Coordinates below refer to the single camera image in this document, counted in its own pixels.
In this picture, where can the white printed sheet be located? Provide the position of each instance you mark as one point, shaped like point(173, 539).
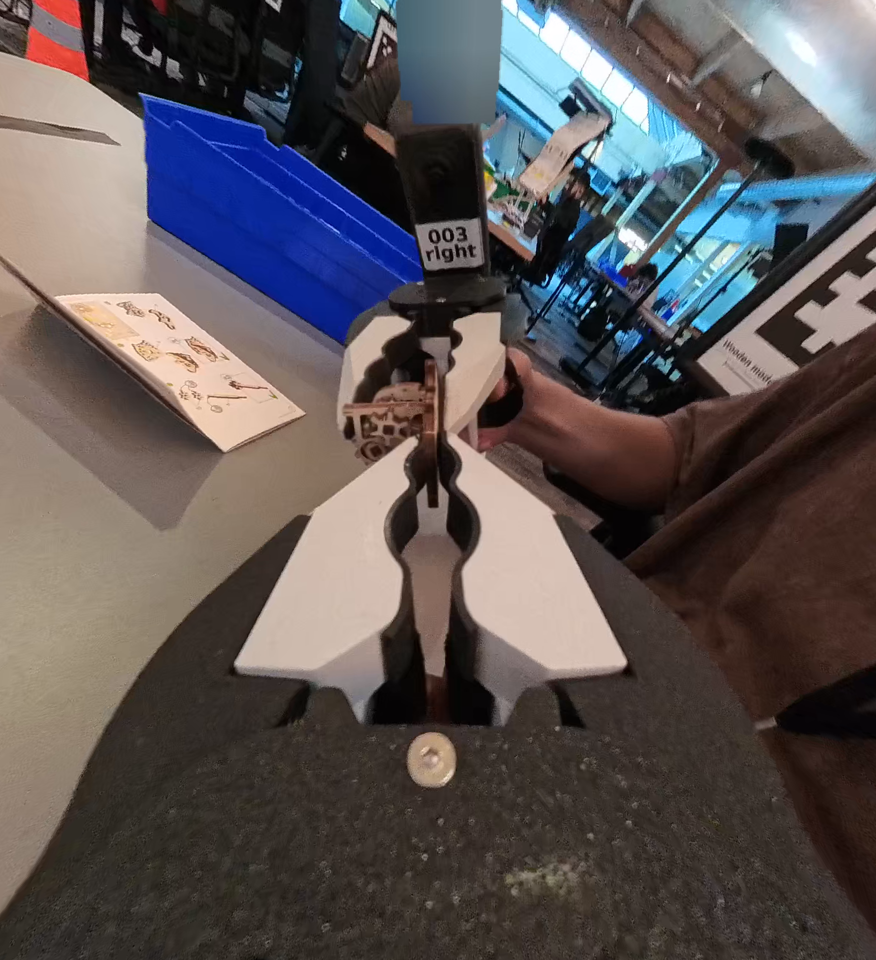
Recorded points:
point(558, 154)

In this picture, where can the orange traffic cone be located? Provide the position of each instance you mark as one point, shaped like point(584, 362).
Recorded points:
point(55, 34)

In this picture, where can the white marker pattern board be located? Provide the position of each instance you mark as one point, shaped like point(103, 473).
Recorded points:
point(805, 330)

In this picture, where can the wooden gear model assembly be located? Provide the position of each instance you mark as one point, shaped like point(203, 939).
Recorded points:
point(385, 416)

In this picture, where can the blue plastic bin stack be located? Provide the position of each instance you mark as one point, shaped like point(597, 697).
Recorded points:
point(258, 217)

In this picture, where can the person's right hand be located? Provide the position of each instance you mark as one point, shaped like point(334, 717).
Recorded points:
point(547, 409)

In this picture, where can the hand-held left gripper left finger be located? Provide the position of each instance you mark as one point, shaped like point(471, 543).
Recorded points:
point(325, 592)

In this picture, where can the person's right forearm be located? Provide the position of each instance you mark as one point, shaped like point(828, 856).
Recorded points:
point(625, 450)

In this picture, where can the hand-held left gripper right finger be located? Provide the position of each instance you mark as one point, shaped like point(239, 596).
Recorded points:
point(535, 592)

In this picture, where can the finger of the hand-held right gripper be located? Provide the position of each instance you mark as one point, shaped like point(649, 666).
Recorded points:
point(363, 360)
point(483, 367)

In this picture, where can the illustrated instruction booklet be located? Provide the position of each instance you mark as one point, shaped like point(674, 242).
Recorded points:
point(175, 360)

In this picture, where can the black stand pole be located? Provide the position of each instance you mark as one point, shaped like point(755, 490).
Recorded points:
point(820, 244)

